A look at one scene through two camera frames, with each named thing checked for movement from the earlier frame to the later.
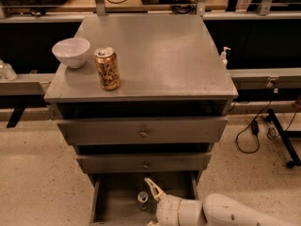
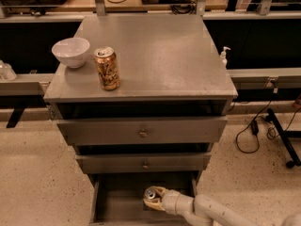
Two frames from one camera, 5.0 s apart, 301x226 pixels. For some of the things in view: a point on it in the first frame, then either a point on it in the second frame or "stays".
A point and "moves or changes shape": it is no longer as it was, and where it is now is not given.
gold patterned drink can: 108,68 stays
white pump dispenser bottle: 224,55 stays
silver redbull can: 142,199 moves or changes shape
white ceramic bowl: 71,52 stays
